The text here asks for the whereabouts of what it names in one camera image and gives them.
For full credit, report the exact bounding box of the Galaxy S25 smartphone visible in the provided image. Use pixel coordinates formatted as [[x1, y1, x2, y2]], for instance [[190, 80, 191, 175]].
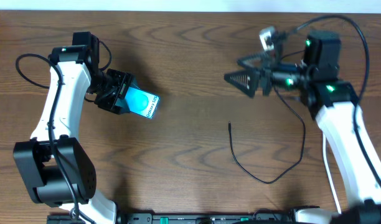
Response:
[[125, 87, 160, 119]]

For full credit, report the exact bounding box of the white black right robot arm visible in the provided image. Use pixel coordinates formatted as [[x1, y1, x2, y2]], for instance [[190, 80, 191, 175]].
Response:
[[224, 28, 381, 223]]

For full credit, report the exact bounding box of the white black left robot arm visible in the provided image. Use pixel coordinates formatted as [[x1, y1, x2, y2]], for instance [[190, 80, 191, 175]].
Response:
[[13, 32, 134, 223]]

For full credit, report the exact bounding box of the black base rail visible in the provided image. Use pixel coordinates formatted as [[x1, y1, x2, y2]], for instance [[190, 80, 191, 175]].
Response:
[[47, 205, 381, 224]]

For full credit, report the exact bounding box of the white power strip cord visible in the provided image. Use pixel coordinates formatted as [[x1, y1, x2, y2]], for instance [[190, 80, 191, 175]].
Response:
[[321, 133, 342, 215]]

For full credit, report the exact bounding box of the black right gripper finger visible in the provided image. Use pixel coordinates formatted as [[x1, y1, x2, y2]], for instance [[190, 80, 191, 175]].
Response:
[[223, 70, 260, 98], [237, 52, 271, 69]]

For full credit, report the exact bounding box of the black USB charging cable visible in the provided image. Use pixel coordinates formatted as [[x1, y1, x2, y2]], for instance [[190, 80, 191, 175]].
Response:
[[227, 83, 307, 185]]

